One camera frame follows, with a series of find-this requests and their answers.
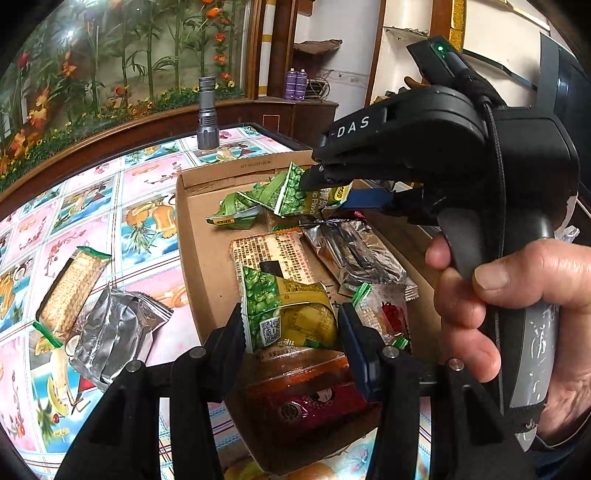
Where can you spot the wooden cabinet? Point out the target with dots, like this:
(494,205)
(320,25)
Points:
(304,120)

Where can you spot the silver flashlight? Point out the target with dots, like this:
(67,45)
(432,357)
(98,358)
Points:
(207,120)

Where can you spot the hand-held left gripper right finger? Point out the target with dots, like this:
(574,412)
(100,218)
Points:
(358,355)

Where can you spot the cracker packet green ends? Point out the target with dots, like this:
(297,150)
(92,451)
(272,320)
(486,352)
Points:
(69,290)

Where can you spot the person's right hand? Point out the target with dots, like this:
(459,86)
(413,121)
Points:
(572,332)

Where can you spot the clear candy packet green ends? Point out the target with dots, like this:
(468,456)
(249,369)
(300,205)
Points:
(383,314)

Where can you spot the brown corner wall shelf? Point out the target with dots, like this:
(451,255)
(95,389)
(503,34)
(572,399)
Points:
(318,46)

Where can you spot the cardboard box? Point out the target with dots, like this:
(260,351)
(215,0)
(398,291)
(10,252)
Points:
(207,258)

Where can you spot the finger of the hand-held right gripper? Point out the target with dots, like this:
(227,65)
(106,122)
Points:
(323,177)
(369,198)

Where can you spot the red snack packet round emblem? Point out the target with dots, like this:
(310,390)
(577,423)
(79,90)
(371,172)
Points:
(314,410)

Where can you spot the orange translucent snack packet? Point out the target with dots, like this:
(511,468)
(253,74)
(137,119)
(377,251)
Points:
(295,369)

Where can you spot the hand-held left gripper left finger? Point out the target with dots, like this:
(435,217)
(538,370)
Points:
(233,350)

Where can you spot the orange cracker packet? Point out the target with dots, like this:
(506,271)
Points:
(272,254)

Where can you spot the artificial flower glass display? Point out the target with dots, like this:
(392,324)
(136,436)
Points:
(115,60)

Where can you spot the silver foil packet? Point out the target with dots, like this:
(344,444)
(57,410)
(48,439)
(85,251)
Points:
(360,258)
(120,337)

